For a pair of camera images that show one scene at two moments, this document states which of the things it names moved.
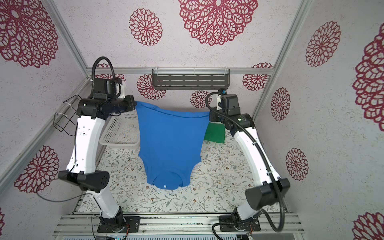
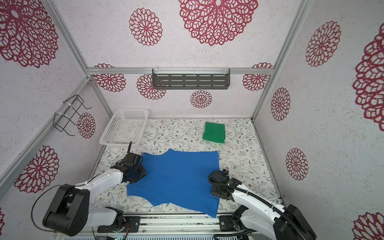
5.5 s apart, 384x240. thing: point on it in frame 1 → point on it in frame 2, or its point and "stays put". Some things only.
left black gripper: (130, 103) → (143, 172)
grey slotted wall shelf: (191, 78) stays put
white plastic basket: (121, 130) stays put
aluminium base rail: (86, 224) stays put
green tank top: (215, 132) stays put
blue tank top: (170, 143) → (175, 178)
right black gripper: (213, 118) → (212, 191)
